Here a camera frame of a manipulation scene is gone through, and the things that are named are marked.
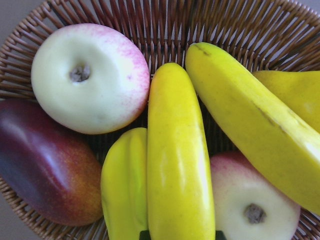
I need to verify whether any yellow lemon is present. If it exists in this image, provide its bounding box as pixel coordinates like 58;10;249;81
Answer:
253;70;320;132

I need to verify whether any pink apple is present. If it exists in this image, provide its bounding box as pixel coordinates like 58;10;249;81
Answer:
210;151;301;240
30;23;150;135

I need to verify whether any yellow banana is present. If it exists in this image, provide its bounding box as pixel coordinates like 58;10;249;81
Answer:
185;42;320;214
147;62;216;240

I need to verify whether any dark purple fruit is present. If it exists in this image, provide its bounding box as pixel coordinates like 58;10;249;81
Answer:
0;99;103;226

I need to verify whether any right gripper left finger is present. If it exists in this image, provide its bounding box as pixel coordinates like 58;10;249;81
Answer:
139;230;151;240

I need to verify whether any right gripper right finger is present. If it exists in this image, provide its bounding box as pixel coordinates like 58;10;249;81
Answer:
215;230;227;240

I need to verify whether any yellow star fruit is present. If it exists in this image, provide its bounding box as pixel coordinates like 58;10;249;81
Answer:
100;127;148;240

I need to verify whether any pink apple near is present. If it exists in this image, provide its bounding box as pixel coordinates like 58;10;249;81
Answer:
210;151;301;240

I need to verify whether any pink apple far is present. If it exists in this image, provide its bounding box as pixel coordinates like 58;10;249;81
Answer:
30;23;150;135

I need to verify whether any brown wicker basket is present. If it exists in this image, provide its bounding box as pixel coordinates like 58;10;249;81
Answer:
0;0;320;240

